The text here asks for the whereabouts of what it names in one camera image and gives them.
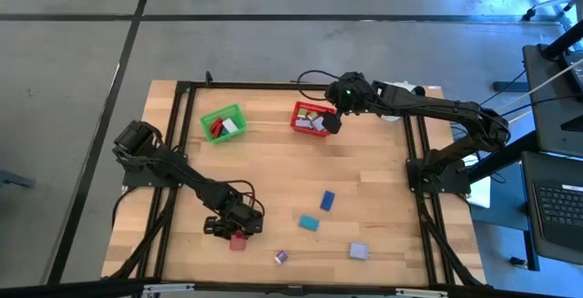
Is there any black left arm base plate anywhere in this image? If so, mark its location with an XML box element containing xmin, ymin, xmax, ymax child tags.
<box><xmin>121</xmin><ymin>151</ymin><xmax>189</xmax><ymax>189</ymax></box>

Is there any black pole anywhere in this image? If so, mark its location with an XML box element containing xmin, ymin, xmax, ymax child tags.
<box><xmin>539</xmin><ymin>18</ymin><xmax>583</xmax><ymax>60</ymax></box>

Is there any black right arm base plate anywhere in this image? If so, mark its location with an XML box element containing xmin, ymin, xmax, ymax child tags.
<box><xmin>405</xmin><ymin>158</ymin><xmax>472</xmax><ymax>195</ymax></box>

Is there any white paper sheet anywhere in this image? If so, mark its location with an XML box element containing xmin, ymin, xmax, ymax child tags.
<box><xmin>464</xmin><ymin>151</ymin><xmax>492</xmax><ymax>210</ymax></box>

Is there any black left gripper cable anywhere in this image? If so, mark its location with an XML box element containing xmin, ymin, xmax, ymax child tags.
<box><xmin>227</xmin><ymin>179</ymin><xmax>266</xmax><ymax>221</ymax></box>

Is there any black side desk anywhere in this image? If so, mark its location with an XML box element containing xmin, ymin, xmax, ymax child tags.
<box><xmin>522</xmin><ymin>44</ymin><xmax>583</xmax><ymax>158</ymax></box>

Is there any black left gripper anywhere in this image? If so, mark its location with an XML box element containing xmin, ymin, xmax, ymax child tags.
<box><xmin>203</xmin><ymin>195</ymin><xmax>265</xmax><ymax>242</ymax></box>

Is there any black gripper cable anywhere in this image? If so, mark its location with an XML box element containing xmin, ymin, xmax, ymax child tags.
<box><xmin>296</xmin><ymin>69</ymin><xmax>342</xmax><ymax>102</ymax></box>
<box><xmin>227</xmin><ymin>179</ymin><xmax>266</xmax><ymax>221</ymax></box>

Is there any black crossbar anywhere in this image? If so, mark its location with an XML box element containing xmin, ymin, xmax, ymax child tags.
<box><xmin>0</xmin><ymin>277</ymin><xmax>583</xmax><ymax>298</ymax></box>

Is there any blue rectangular box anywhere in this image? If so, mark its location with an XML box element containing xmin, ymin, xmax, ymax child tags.
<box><xmin>319</xmin><ymin>190</ymin><xmax>336</xmax><ymax>212</ymax></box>

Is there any red wall charger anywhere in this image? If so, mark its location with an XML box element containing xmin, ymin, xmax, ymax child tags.
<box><xmin>229</xmin><ymin>232</ymin><xmax>249</xmax><ymax>252</ymax></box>

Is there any white cable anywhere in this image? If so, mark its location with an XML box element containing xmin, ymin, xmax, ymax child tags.
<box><xmin>496</xmin><ymin>58</ymin><xmax>583</xmax><ymax>113</ymax></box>

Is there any grey floor object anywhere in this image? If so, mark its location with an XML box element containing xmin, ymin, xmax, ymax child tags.
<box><xmin>0</xmin><ymin>169</ymin><xmax>36</xmax><ymax>190</ymax></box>

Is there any silver metal bracket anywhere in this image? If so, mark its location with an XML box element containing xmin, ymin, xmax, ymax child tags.
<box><xmin>394</xmin><ymin>287</ymin><xmax>450</xmax><ymax>298</ymax></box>
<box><xmin>142</xmin><ymin>283</ymin><xmax>196</xmax><ymax>295</ymax></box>

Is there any green plastic basket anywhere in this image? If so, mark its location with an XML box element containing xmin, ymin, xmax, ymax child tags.
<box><xmin>199</xmin><ymin>103</ymin><xmax>248</xmax><ymax>145</ymax></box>

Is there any teal rectangular box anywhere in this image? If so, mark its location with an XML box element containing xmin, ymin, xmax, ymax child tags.
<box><xmin>298</xmin><ymin>214</ymin><xmax>321</xmax><ymax>233</ymax></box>

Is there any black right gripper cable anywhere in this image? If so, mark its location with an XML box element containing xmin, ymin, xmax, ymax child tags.
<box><xmin>296</xmin><ymin>69</ymin><xmax>342</xmax><ymax>102</ymax></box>

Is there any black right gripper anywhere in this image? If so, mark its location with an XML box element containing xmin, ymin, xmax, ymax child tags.
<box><xmin>322</xmin><ymin>71</ymin><xmax>369</xmax><ymax>136</ymax></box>

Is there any black stand foot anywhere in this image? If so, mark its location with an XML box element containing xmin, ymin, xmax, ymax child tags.
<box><xmin>492</xmin><ymin>80</ymin><xmax>529</xmax><ymax>93</ymax></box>

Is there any black stand beam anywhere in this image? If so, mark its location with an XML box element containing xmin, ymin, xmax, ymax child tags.
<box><xmin>467</xmin><ymin>129</ymin><xmax>539</xmax><ymax>184</ymax></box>

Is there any red plastic basket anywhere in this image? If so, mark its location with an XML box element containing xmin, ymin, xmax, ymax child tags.
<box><xmin>290</xmin><ymin>100</ymin><xmax>337</xmax><ymax>139</ymax></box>

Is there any black laptop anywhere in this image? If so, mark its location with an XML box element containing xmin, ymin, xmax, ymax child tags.
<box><xmin>521</xmin><ymin>150</ymin><xmax>583</xmax><ymax>265</ymax></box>

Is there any black aluminium table frame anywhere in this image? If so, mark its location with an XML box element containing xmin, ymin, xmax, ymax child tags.
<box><xmin>108</xmin><ymin>80</ymin><xmax>486</xmax><ymax>290</ymax></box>

